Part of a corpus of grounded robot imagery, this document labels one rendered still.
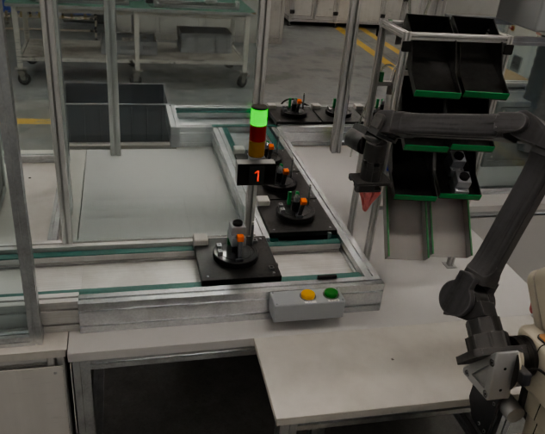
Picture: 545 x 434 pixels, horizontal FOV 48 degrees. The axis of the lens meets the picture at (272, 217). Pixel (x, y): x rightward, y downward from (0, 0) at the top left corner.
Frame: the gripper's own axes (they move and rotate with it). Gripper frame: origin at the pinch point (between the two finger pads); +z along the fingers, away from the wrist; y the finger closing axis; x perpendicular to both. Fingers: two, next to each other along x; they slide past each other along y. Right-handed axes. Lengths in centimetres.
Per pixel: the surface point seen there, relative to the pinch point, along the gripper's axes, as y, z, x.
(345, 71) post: -38, -2, -126
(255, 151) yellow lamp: 25.2, -4.7, -29.0
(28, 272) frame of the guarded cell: 88, 14, 2
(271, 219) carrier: 15, 27, -42
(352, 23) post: -38, -23, -126
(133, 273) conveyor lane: 62, 32, -21
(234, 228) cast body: 32.6, 15.2, -17.2
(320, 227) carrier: -1.2, 26.7, -34.5
